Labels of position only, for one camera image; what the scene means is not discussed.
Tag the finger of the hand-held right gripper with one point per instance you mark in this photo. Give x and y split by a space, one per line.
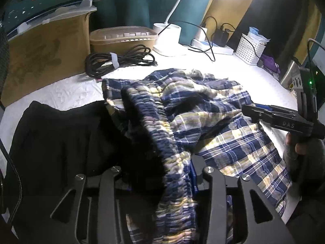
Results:
279 124
279 110

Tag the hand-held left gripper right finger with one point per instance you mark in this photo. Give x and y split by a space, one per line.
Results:
213 183

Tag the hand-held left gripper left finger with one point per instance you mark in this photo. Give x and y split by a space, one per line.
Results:
106 183

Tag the blue yellow plaid pants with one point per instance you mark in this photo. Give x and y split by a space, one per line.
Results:
223 137

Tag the person's right forearm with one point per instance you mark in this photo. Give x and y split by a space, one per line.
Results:
309 221

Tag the person's right hand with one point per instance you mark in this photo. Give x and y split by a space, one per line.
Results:
290 150

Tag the stainless steel tumbler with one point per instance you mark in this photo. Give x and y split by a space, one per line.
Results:
289 76

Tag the purple cloth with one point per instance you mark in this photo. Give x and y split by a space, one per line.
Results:
269 62

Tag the black cloth garment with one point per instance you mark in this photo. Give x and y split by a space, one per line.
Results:
58 137

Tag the white woven plastic basket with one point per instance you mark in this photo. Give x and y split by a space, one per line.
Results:
247 49

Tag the yellow curtain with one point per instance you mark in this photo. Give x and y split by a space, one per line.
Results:
309 30
221 7

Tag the blue face mask packet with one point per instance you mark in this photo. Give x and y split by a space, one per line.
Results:
256 34

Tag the white power strip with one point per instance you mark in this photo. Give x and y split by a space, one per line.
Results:
223 49

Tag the black charger brick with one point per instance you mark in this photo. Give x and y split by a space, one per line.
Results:
220 37

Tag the white charger plug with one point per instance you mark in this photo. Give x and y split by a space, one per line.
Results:
201 34

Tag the white desk lamp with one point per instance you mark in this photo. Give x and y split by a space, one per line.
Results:
170 38

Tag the beige lidded plastic container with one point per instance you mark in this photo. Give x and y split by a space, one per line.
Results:
121 44

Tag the brown cardboard box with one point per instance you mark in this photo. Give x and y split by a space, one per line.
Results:
45 50

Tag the black mesh panel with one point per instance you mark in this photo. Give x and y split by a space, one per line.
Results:
3 56

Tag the white tablet stand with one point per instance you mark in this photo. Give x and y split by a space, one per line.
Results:
68 10

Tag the teal curtain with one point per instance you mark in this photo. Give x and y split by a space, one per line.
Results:
132 5

